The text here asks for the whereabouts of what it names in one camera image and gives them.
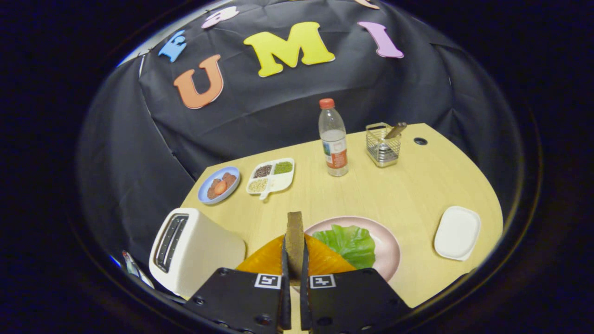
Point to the green lettuce leaf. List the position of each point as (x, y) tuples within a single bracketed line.
[(348, 243)]

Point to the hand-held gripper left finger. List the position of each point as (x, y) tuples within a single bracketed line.
[(241, 301)]

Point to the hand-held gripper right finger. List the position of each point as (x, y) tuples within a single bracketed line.
[(352, 301)]

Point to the white toaster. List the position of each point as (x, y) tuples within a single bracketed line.
[(204, 250)]

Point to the pink round plate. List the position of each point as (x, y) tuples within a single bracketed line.
[(387, 250)]

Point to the clear water bottle red cap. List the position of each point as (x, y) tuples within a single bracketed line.
[(334, 148)]

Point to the white divided tray with grains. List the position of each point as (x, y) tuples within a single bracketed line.
[(274, 183)]

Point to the white square plate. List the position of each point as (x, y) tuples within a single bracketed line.
[(457, 234)]

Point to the red and brown food slices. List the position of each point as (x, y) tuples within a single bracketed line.
[(220, 185)]

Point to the blue round plate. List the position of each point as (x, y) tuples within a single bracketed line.
[(204, 195)]

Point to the brown bread slice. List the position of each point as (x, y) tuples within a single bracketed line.
[(294, 241)]

